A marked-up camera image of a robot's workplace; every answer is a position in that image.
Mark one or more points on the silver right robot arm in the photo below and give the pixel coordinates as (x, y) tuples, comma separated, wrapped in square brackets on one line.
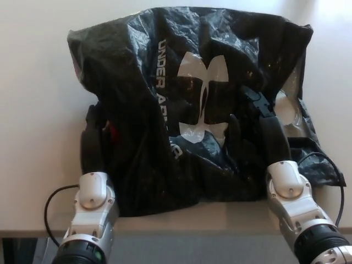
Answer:
[(299, 206)]

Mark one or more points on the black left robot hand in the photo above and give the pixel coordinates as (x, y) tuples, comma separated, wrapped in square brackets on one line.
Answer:
[(90, 149)]

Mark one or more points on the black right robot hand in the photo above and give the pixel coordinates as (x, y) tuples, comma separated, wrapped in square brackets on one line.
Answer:
[(270, 137)]

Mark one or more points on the black Under Armour plastic bag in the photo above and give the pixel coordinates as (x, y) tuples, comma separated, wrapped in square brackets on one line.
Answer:
[(154, 132)]

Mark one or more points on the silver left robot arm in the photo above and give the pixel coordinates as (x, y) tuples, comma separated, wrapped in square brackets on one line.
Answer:
[(88, 217)]

